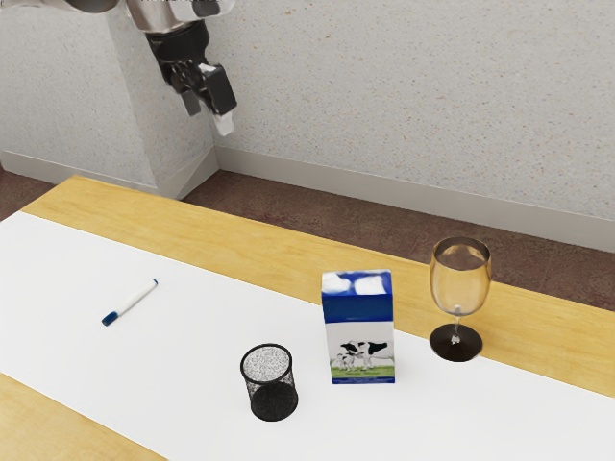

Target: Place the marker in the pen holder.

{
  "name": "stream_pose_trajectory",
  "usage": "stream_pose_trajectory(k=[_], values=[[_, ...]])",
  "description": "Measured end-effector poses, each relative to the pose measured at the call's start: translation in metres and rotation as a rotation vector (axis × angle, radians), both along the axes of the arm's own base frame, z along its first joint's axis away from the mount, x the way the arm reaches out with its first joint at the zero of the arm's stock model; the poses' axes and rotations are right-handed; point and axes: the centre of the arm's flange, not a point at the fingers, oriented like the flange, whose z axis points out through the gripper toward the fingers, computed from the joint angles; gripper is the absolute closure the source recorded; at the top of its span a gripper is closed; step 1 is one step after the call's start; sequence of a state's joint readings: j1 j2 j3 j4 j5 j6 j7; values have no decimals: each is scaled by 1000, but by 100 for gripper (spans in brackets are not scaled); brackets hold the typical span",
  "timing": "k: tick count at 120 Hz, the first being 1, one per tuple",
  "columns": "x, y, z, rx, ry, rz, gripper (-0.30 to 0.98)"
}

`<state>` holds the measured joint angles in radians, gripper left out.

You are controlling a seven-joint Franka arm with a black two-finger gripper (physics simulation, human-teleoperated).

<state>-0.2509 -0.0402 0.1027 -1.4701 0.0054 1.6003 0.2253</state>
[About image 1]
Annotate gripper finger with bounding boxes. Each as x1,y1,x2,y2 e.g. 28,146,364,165
199,62,238,138
181,88,203,117

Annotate white pen with blue cap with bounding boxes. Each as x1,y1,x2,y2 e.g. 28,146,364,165
101,279,160,328

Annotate white table runner cloth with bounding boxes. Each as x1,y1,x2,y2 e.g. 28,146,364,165
0,210,615,461

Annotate blue white milk carton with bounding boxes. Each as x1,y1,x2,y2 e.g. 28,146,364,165
320,269,399,386

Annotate black mesh pen holder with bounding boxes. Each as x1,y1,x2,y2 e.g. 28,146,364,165
239,342,300,424

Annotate clear wine glass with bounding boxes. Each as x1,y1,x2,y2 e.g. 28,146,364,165
428,236,493,363

